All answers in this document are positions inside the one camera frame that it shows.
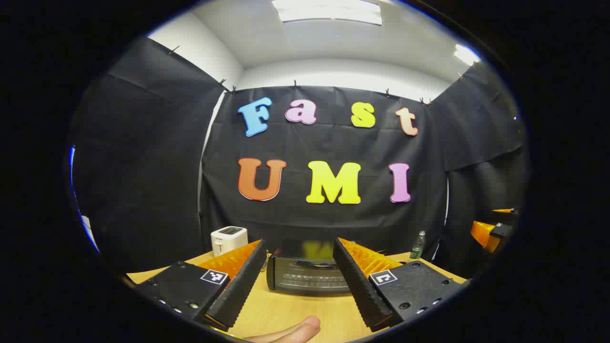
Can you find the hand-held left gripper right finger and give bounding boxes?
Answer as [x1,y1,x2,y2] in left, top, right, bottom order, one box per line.
[332,237,470,333]

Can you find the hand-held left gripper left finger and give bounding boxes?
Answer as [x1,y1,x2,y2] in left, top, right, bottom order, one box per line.
[135,239,268,331]

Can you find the black electric oven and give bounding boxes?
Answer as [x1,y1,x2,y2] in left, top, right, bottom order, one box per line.
[266,238,356,295]

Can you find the white toaster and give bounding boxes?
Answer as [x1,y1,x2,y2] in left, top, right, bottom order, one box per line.
[211,226,248,258]

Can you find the clear plastic water bottle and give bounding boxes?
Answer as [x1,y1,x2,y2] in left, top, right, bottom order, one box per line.
[410,231,426,260]

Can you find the small ceiling light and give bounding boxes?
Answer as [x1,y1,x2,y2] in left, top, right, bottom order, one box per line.
[453,44,482,66]

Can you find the long ceiling light panel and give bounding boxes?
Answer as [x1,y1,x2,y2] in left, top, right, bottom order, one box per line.
[272,0,383,26]

